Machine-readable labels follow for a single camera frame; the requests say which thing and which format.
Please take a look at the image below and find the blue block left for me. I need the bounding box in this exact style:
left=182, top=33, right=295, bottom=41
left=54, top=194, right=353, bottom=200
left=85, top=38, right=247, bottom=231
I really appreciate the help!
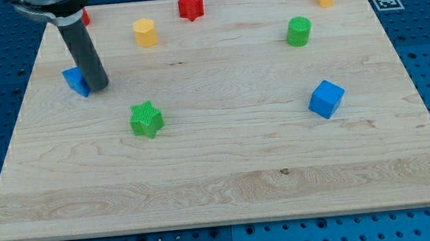
left=62, top=67, right=90, bottom=97

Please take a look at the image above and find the blue cube block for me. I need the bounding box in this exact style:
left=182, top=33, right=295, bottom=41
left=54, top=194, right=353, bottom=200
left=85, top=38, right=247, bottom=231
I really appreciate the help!
left=308, top=79, right=345, bottom=119

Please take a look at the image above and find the yellow hexagon block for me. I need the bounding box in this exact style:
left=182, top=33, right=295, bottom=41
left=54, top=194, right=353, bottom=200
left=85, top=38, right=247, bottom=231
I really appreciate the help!
left=132, top=18, right=158, bottom=48

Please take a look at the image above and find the white fiducial marker tag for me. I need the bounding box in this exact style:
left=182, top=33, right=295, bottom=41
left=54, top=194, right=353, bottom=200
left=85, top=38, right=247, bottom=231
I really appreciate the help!
left=372, top=0, right=404, bottom=12

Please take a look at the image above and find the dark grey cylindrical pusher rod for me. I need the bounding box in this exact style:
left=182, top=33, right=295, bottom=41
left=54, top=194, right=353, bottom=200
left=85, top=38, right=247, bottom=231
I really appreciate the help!
left=58, top=20, right=110, bottom=92

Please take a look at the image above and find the wooden board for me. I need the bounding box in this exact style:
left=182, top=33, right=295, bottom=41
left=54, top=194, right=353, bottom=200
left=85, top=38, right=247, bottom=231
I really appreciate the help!
left=0, top=0, right=430, bottom=241

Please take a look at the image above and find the robot arm end black flange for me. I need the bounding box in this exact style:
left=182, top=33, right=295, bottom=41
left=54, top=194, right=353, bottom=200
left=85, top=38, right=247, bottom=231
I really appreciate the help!
left=9, top=0, right=90, bottom=26

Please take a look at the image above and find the red block top left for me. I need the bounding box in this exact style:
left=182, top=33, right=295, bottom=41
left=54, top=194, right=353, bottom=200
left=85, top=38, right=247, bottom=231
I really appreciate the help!
left=82, top=8, right=91, bottom=26

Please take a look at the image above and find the red star block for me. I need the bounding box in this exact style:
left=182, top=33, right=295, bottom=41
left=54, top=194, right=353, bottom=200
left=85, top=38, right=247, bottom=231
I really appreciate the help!
left=177, top=0, right=205, bottom=22

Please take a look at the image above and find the green star block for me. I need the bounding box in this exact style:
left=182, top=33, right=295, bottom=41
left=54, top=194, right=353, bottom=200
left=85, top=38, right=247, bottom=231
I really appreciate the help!
left=129, top=100, right=164, bottom=138

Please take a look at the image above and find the green cylinder block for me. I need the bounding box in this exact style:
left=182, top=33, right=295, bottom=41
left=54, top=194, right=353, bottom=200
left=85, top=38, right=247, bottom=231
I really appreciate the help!
left=286, top=16, right=312, bottom=47

